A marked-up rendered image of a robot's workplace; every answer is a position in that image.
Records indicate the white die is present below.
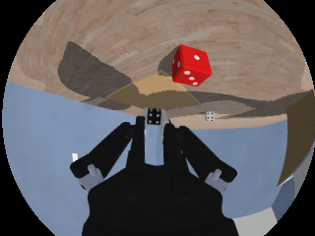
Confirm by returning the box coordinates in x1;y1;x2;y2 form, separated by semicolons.
206;111;215;121

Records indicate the red die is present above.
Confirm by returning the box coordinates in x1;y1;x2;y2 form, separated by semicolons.
172;45;212;87

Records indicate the tan square mat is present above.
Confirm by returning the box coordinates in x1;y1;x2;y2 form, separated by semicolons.
106;70;201;109

